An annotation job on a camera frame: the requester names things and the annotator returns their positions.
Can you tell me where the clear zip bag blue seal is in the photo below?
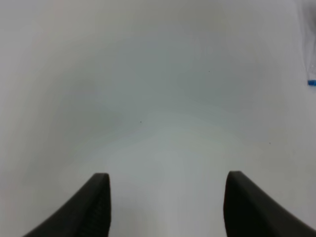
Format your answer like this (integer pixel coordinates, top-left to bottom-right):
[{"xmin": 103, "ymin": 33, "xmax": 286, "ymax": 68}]
[{"xmin": 300, "ymin": 0, "xmax": 316, "ymax": 87}]

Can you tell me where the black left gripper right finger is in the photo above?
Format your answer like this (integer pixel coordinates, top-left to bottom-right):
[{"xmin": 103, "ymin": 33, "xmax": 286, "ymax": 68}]
[{"xmin": 223, "ymin": 171, "xmax": 316, "ymax": 237}]

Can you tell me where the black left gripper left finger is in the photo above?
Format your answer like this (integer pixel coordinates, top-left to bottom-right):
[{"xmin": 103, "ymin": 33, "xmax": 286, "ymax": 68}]
[{"xmin": 25, "ymin": 173, "xmax": 111, "ymax": 237}]

